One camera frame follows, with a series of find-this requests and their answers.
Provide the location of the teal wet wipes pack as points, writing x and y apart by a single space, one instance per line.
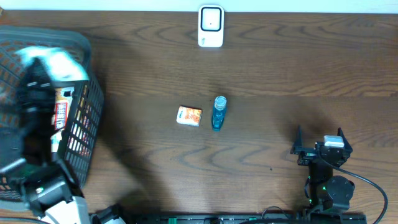
58 63

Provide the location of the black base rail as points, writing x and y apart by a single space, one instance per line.
225 219

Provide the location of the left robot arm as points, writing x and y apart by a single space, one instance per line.
48 187

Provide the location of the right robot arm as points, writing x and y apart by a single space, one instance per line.
327 193

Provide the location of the yellow snack package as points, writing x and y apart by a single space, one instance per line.
63 101

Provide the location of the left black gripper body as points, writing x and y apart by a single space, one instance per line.
32 112

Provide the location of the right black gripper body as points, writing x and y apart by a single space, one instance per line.
307 156

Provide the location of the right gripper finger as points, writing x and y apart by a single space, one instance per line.
298 143
347 146

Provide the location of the grey plastic shopping basket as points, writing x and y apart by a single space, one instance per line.
79 135

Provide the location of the white barcode scanner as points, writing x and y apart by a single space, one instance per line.
210 26

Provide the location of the blue liquid bottle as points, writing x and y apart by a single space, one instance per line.
219 112

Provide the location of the orange tissue pack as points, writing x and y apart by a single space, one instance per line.
189 116

